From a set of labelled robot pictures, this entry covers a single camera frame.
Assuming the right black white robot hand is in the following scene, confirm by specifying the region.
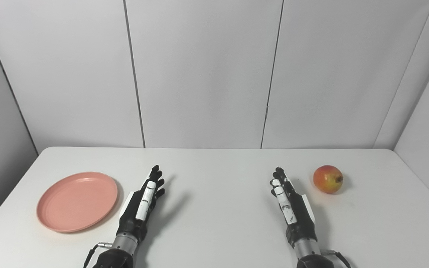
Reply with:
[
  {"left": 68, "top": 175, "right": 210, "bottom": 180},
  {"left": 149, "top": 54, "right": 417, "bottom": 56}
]
[{"left": 270, "top": 167, "right": 317, "bottom": 248}]

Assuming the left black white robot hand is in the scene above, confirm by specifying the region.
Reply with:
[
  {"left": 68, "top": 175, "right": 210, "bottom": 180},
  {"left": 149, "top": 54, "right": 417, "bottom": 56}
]
[{"left": 117, "top": 165, "right": 166, "bottom": 240}]

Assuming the red yellow pomegranate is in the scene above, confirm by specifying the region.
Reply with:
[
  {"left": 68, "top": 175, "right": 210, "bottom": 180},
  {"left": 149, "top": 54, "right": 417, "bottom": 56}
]
[{"left": 313, "top": 165, "right": 344, "bottom": 194}]

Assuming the pink round plate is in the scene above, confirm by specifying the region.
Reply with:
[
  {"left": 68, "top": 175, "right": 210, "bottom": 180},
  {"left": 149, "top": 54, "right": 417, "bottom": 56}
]
[{"left": 36, "top": 172, "right": 118, "bottom": 233}]

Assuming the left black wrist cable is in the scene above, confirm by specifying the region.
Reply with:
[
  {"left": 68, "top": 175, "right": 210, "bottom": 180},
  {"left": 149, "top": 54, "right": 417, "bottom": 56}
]
[{"left": 83, "top": 242, "right": 113, "bottom": 268}]

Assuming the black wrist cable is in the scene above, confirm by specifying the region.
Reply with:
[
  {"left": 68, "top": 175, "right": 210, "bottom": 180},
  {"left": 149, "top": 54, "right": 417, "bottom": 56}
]
[
  {"left": 321, "top": 249, "right": 352, "bottom": 268},
  {"left": 83, "top": 242, "right": 113, "bottom": 268}
]

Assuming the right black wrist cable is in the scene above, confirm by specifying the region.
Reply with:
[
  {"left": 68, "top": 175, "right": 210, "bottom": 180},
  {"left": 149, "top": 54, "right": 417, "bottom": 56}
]
[{"left": 321, "top": 249, "right": 352, "bottom": 268}]

